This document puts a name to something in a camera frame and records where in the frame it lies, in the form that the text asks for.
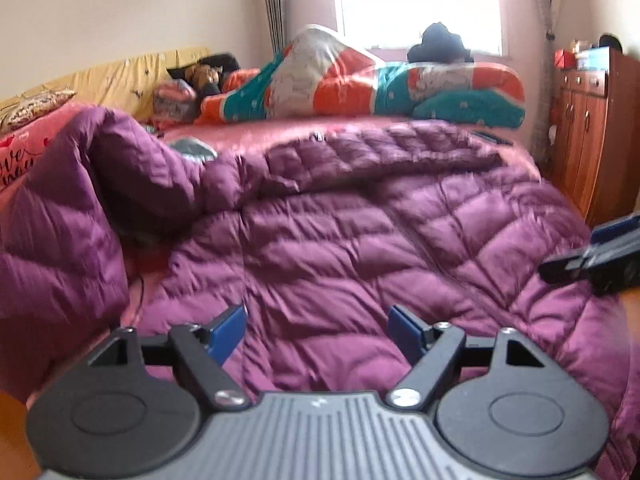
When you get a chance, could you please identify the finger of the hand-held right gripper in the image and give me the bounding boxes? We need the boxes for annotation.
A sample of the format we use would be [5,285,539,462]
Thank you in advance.
[590,212,640,248]
[539,246,601,283]

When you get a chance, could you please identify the pile of black clothes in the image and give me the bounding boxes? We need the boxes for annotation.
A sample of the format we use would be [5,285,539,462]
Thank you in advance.
[167,52,241,98]

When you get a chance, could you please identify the rabbit print quilt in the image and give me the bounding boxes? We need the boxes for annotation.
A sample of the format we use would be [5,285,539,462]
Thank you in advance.
[195,24,526,128]

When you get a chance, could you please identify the folded pink plush blanket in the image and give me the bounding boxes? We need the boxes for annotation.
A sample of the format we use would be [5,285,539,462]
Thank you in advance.
[0,102,96,191]

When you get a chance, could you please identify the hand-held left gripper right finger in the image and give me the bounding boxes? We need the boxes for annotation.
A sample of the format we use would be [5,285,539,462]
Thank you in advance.
[387,305,548,408]

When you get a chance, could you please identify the wooden cabinet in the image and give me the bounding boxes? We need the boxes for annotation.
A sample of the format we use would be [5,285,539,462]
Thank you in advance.
[547,47,640,226]

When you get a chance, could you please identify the grey quilted jacket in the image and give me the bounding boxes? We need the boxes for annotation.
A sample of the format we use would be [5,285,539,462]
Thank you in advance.
[167,139,218,163]

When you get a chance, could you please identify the beige patterned pillow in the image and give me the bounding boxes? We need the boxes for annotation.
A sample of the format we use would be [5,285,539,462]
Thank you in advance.
[2,89,78,131]

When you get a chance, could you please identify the black clothing by window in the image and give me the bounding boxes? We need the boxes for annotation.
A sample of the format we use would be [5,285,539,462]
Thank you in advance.
[407,22,473,63]

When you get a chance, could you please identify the window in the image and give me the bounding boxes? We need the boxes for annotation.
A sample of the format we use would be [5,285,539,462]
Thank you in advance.
[332,0,503,56]

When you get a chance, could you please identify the grey sheer curtain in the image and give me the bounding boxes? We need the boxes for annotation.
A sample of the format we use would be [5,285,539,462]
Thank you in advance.
[530,0,558,171]

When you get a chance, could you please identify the folded pink grey clothes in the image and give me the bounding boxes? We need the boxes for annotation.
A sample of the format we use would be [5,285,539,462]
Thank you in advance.
[152,80,198,123]

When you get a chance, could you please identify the pink bed blanket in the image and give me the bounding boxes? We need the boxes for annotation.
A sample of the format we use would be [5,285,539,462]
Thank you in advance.
[125,115,541,321]

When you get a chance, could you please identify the purple quilted down jacket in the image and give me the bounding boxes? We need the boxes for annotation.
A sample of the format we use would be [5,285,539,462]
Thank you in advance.
[0,107,636,480]

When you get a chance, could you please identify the grey striped curtain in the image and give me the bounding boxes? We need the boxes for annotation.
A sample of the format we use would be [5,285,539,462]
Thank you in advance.
[257,0,291,56]

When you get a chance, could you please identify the black phone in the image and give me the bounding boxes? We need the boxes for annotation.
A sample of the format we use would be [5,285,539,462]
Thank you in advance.
[470,130,513,146]

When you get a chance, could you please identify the yellow headboard cover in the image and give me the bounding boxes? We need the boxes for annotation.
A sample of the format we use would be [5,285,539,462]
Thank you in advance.
[0,47,211,121]

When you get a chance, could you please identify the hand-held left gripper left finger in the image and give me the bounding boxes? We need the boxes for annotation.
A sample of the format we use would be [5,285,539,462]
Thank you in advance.
[87,304,251,408]

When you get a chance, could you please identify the blue box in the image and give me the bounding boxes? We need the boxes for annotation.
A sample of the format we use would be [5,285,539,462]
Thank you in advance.
[575,47,611,71]

